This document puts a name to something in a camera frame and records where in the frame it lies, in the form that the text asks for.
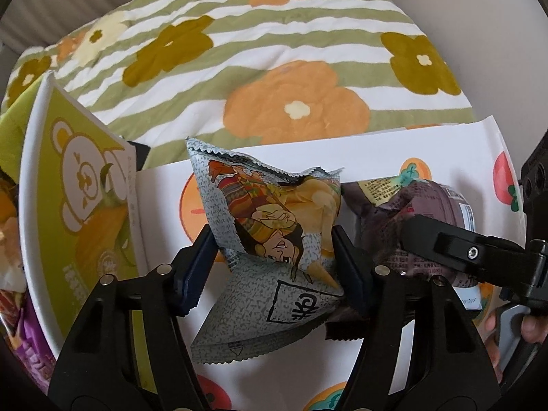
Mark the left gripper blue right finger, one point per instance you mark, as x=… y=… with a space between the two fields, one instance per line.
x=354 y=268

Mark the person right hand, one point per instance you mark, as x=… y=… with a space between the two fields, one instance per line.
x=509 y=324

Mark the green cardboard box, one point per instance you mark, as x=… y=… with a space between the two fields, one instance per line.
x=77 y=202

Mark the dark purple snack bag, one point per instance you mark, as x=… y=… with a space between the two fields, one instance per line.
x=396 y=223

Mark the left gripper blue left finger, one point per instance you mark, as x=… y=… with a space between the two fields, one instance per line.
x=195 y=265

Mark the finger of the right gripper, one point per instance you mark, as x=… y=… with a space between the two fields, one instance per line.
x=482 y=257

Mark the grey cartoon snack bag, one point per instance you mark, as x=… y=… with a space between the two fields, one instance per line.
x=273 y=229

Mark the purple chip bag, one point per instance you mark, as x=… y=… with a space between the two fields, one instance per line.
x=25 y=339

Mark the floral striped quilt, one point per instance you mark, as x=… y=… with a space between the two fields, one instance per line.
x=239 y=73

